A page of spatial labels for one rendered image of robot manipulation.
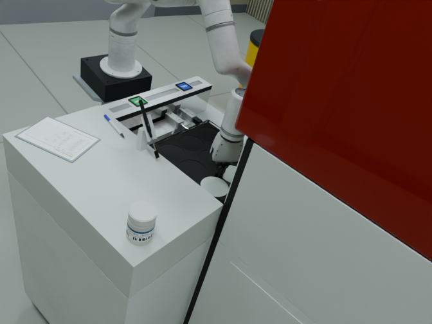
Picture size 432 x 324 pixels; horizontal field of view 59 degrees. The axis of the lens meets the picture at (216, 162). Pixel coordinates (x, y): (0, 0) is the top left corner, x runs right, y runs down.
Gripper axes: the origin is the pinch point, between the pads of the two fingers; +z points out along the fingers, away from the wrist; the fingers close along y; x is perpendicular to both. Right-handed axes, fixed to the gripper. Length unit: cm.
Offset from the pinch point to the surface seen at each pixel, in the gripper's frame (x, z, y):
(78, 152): -1.6, -4.8, 47.8
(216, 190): 8.3, 2.0, 2.9
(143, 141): -3.5, -8.7, 28.0
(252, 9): -464, 82, -188
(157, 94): -42.7, -3.6, 18.0
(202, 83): -54, -4, -4
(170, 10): -411, 84, -53
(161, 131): -27.0, 4.0, 17.2
